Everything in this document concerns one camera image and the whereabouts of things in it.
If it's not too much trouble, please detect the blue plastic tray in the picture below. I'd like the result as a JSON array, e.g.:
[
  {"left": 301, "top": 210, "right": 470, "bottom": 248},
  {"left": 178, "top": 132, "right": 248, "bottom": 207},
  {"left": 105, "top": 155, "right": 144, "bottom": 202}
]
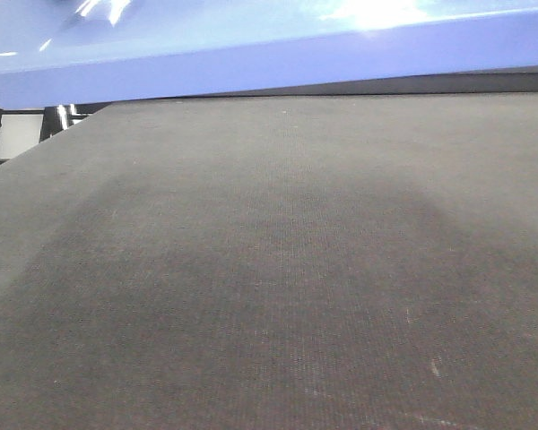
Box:
[{"left": 0, "top": 1, "right": 538, "bottom": 109}]

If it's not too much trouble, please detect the dark grey table mat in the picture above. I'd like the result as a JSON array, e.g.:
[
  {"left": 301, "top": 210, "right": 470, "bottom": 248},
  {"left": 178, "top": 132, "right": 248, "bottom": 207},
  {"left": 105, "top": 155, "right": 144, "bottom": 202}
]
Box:
[{"left": 0, "top": 93, "right": 538, "bottom": 429}]

